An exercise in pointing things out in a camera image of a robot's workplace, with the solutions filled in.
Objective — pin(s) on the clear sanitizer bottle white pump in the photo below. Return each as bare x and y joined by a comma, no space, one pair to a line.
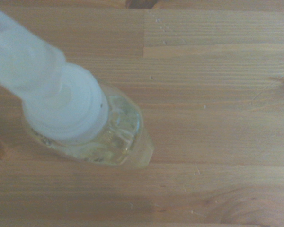
68,111

